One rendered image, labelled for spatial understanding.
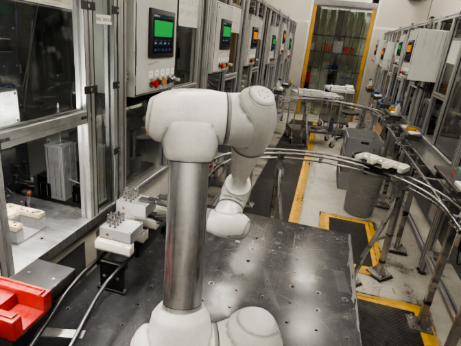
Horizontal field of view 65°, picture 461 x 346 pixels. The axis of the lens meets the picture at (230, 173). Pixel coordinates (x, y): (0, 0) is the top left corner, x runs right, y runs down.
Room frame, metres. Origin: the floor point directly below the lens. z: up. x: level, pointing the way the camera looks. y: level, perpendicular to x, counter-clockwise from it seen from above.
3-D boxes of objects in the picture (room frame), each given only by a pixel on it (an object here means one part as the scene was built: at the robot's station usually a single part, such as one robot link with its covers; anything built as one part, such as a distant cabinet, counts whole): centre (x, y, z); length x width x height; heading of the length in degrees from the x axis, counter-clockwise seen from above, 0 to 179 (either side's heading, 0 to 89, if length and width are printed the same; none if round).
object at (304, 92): (6.39, -1.34, 0.48); 0.88 x 0.56 x 0.96; 95
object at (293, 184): (5.52, -0.93, 0.01); 5.85 x 0.59 x 0.01; 167
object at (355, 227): (2.95, -1.13, 0.01); 1.00 x 0.55 x 0.01; 167
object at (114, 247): (1.31, 0.36, 0.84); 0.36 x 0.14 x 0.10; 167
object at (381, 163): (2.62, -1.11, 0.84); 0.37 x 0.14 x 0.10; 45
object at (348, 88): (7.55, -2.02, 0.48); 0.84 x 0.58 x 0.97; 175
